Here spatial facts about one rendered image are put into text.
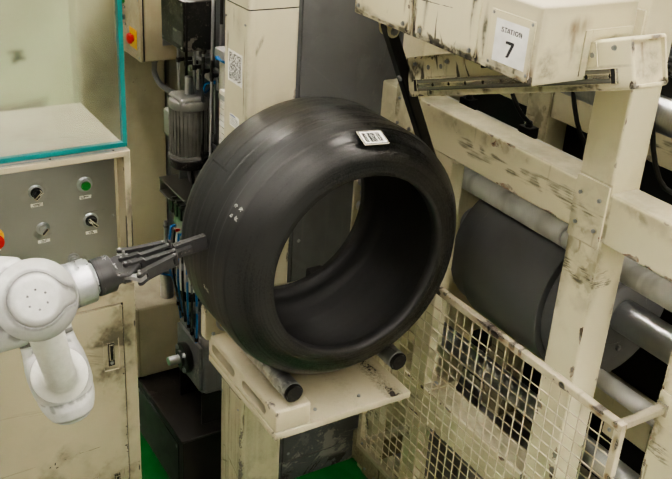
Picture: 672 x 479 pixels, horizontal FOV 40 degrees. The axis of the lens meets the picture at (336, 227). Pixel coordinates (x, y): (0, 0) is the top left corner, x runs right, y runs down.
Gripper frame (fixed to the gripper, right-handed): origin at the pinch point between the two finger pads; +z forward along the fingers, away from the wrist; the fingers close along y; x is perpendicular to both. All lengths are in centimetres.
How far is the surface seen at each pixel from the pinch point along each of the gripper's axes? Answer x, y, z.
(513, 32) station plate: -40, -31, 57
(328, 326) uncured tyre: 38, 6, 34
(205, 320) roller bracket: 35.4, 22.5, 8.6
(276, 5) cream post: -36, 25, 37
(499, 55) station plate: -35, -28, 56
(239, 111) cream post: -12.7, 28.8, 26.8
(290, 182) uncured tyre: -13.0, -10.8, 18.7
